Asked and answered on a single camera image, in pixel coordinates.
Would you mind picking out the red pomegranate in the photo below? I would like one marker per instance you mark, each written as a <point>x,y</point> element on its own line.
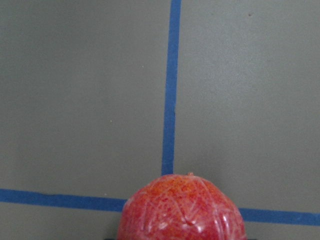
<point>180,207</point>

